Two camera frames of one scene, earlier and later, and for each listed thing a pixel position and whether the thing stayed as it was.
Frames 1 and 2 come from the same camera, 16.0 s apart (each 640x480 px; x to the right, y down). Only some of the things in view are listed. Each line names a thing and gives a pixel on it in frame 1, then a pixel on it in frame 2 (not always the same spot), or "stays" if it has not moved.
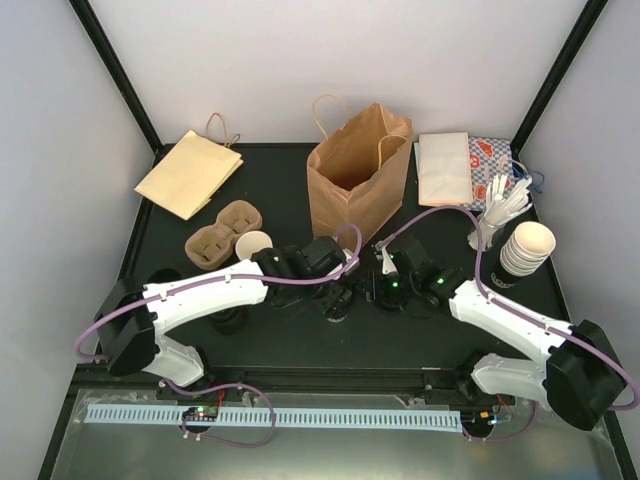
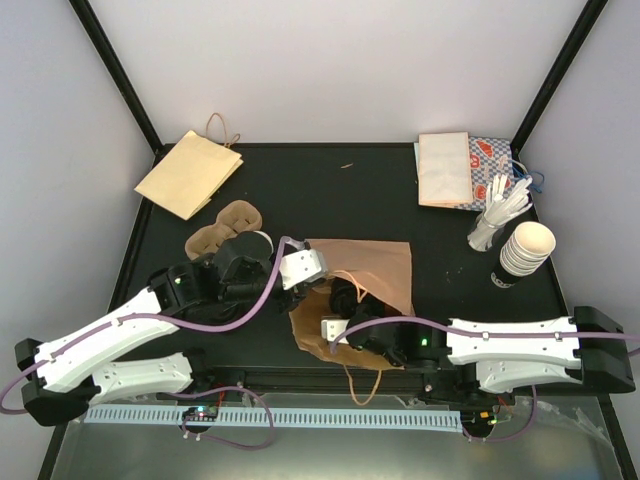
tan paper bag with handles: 194,170 stays
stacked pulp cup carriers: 210,247 stays
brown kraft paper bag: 358,170 → 382,267
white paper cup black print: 250,242 stays
